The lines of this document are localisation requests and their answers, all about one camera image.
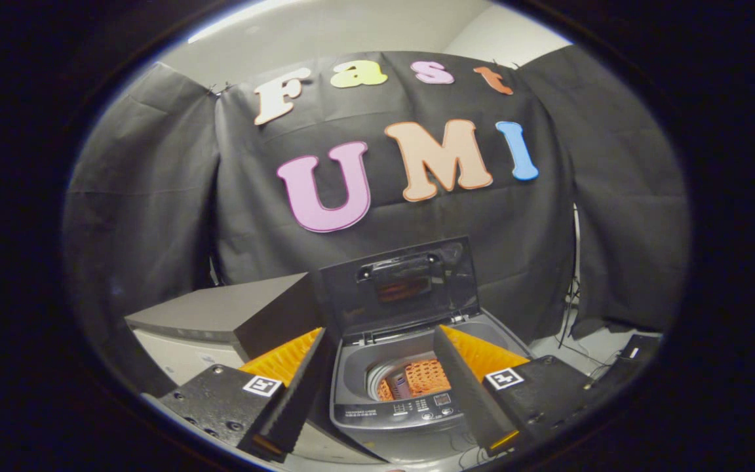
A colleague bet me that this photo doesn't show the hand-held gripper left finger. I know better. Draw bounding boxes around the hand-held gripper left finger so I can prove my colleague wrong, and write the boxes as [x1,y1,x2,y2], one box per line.
[142,326,339,463]

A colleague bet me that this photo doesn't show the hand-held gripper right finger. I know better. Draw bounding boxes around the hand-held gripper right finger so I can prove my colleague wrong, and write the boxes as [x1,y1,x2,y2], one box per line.
[431,324,614,458]

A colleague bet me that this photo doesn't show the orange garment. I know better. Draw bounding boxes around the orange garment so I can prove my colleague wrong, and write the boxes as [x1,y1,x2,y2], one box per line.
[377,359,452,402]

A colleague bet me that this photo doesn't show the grey washing machine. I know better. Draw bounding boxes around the grey washing machine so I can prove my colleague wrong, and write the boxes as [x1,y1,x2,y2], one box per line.
[328,311,535,463]

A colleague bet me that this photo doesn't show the beige cabinet with dark top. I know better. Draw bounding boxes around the beige cabinet with dark top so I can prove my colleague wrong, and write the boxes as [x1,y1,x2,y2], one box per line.
[125,272,385,463]

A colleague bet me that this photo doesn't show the black backdrop cloth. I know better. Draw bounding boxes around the black backdrop cloth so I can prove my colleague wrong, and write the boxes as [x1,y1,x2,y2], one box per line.
[63,45,689,394]

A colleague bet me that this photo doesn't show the black box on floor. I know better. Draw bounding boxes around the black box on floor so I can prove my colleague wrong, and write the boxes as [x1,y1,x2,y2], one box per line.
[617,333,661,368]

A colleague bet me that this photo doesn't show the black floor cables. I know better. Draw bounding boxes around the black floor cables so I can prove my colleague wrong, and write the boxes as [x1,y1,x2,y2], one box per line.
[450,439,506,469]

